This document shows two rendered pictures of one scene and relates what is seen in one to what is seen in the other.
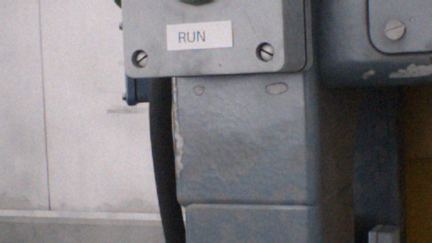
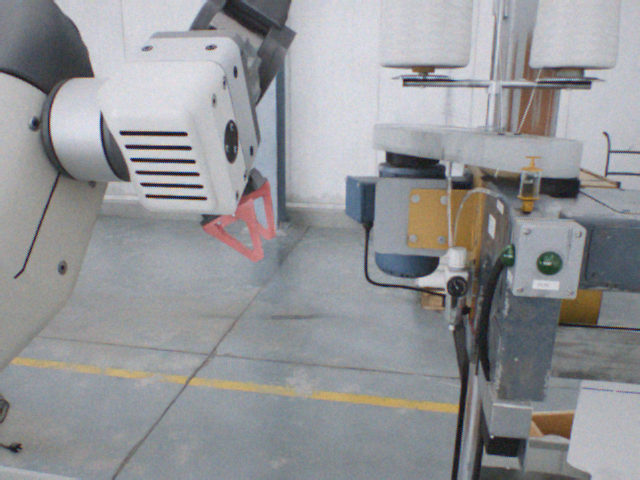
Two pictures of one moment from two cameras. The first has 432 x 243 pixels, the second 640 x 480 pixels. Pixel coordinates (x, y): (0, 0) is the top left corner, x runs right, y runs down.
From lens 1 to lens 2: 48 cm
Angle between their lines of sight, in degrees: 17
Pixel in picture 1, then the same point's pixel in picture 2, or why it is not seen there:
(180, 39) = (538, 285)
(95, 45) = not seen: hidden behind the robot
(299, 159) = (554, 315)
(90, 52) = not seen: hidden behind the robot
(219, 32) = (554, 284)
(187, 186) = (508, 321)
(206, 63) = (546, 294)
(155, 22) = (529, 278)
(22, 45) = not seen: hidden behind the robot
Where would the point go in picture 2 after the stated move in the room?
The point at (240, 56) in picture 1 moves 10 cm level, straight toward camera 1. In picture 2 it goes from (560, 293) to (620, 328)
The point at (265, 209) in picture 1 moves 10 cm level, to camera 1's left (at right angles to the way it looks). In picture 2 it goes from (537, 331) to (469, 337)
